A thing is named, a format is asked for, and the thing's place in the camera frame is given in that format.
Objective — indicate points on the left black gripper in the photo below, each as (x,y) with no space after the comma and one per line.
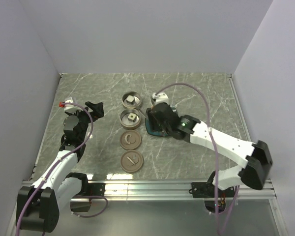
(98,111)

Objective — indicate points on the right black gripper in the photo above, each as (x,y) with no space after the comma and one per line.
(152,121)

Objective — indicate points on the white tofu cube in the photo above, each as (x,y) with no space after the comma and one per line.
(132,117)

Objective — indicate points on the white rice block seaweed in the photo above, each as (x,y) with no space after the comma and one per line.
(130,99)

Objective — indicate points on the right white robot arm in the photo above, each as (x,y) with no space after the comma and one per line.
(253,160)

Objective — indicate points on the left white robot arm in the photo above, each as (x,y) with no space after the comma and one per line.
(38,206)

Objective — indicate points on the teal square plate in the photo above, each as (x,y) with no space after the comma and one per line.
(152,127)

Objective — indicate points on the far metal round container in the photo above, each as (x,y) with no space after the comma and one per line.
(137,96)

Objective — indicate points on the metal round container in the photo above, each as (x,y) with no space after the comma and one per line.
(127,124)
(137,96)

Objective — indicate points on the near metal round container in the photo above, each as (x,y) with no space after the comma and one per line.
(127,124)

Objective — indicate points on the brown lid with curl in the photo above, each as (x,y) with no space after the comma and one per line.
(130,139)

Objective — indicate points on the brown lid with bar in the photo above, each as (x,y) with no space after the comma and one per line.
(131,161)

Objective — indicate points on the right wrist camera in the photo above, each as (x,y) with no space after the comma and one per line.
(159,98)

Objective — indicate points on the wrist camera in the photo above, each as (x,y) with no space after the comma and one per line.
(68,106)
(159,98)

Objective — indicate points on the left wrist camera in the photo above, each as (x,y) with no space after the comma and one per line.
(68,106)

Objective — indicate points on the aluminium front rail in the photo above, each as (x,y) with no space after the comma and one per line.
(170,190)

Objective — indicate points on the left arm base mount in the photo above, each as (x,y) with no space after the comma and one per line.
(82,201)

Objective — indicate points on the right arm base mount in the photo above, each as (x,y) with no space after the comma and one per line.
(206,190)

